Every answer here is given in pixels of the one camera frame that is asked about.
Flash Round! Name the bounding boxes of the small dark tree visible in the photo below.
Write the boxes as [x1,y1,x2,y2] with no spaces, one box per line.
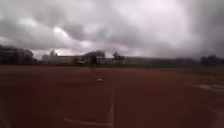
[112,50,127,65]

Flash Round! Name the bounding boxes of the dark building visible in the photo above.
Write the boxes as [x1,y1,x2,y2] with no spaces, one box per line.
[0,44,35,65]

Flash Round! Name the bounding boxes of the distant dark trees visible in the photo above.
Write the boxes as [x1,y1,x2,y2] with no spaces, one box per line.
[199,54,224,67]

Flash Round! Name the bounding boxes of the broad dark tree clump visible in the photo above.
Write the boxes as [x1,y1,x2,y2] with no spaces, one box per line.
[82,49,107,65]

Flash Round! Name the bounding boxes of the long pale building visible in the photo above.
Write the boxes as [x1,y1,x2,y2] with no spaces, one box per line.
[41,54,201,68]

